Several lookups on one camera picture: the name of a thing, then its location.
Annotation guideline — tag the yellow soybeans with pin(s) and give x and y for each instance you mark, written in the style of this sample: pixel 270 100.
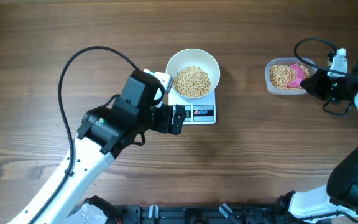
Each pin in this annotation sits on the yellow soybeans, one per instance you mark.
pixel 282 75

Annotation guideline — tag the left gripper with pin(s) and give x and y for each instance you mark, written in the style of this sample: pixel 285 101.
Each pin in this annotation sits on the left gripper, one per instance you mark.
pixel 164 126

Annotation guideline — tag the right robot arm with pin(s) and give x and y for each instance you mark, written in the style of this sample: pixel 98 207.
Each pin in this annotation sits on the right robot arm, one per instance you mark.
pixel 339 197

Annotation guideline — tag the white bowl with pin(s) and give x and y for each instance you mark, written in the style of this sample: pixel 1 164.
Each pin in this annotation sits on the white bowl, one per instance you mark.
pixel 196 57

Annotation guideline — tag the soybeans in bowl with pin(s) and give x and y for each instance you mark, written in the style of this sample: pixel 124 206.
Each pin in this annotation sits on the soybeans in bowl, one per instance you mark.
pixel 192 81

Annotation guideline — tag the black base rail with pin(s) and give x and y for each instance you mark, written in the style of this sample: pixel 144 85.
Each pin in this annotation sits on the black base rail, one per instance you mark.
pixel 88 213

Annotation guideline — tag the pink measuring scoop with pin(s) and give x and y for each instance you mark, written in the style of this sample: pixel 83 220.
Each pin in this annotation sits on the pink measuring scoop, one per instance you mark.
pixel 299 76

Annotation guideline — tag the white digital kitchen scale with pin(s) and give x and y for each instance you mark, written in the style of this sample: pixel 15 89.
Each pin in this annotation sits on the white digital kitchen scale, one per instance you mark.
pixel 198 111

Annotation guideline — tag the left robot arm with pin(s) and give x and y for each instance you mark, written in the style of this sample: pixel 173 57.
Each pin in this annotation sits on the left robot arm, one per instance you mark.
pixel 104 132

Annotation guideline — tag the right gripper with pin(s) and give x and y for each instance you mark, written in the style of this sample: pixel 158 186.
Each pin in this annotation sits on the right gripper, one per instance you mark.
pixel 314 87

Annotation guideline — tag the clear plastic container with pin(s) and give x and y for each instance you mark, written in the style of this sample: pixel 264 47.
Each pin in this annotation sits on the clear plastic container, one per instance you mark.
pixel 285 61

